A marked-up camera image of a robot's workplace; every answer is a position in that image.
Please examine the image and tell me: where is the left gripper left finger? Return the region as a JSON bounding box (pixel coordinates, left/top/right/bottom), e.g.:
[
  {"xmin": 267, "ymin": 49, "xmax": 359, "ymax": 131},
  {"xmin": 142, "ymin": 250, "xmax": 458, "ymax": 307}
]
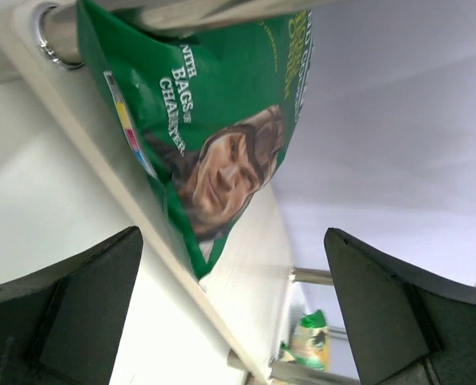
[{"xmin": 0, "ymin": 226, "xmax": 143, "ymax": 384}]

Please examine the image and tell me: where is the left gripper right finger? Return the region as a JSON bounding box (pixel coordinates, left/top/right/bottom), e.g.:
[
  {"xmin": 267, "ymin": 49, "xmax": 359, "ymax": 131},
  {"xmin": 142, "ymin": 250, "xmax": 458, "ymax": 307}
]
[{"xmin": 324, "ymin": 228, "xmax": 476, "ymax": 384}]

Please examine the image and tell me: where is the green Chuba bag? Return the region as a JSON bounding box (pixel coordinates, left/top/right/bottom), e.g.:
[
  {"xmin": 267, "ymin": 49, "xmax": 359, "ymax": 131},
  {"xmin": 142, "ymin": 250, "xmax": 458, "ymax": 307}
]
[{"xmin": 278, "ymin": 310, "xmax": 330, "ymax": 371}]

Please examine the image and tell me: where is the green Keogh's chips bag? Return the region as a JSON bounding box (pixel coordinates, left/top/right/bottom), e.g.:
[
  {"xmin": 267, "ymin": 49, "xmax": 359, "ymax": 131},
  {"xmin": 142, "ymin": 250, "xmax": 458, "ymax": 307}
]
[{"xmin": 76, "ymin": 1, "xmax": 313, "ymax": 279}]

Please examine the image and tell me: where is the white two-tier wooden shelf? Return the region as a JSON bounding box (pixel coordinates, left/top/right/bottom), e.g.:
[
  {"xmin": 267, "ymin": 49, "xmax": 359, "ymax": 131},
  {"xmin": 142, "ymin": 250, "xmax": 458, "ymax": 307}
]
[{"xmin": 0, "ymin": 1, "xmax": 295, "ymax": 383}]

